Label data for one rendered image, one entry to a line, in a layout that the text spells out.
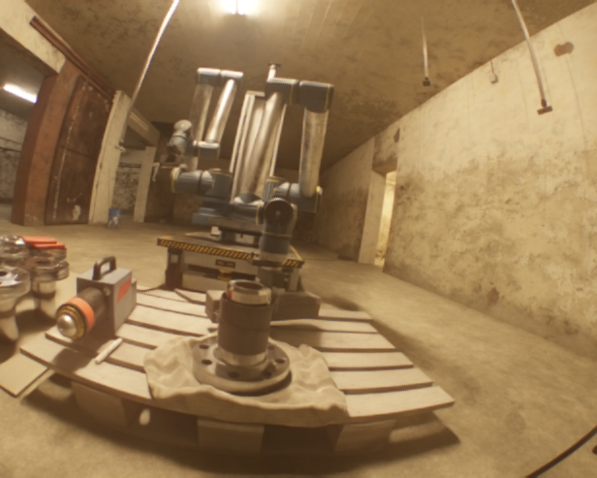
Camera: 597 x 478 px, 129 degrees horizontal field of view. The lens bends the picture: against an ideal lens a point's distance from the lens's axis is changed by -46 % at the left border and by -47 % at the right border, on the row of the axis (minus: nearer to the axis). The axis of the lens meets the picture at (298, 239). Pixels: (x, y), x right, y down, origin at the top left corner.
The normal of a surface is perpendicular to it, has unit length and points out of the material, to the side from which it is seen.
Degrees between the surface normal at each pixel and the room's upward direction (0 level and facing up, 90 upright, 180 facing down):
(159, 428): 0
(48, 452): 0
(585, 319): 90
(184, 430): 0
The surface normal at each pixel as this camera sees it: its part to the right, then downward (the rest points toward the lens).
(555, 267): -0.98, -0.15
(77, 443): 0.15, -0.99
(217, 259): 0.09, 0.06
